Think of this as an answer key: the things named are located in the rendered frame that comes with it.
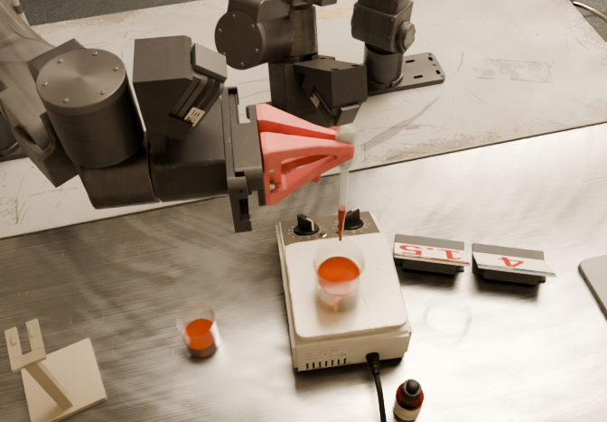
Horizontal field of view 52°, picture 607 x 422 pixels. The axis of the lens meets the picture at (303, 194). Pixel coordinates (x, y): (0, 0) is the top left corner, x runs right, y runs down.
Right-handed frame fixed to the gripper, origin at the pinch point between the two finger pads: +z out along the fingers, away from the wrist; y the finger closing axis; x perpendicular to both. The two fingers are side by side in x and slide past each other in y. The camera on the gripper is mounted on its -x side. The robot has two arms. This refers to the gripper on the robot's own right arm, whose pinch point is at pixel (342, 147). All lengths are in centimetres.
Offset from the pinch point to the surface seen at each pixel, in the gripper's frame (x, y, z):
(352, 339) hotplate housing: 24.9, -5.2, 1.4
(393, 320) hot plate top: 22.7, -4.6, 5.6
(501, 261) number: 29.0, 4.3, 22.0
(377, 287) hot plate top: 22.8, -0.6, 4.7
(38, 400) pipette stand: 31.3, -5.0, -33.5
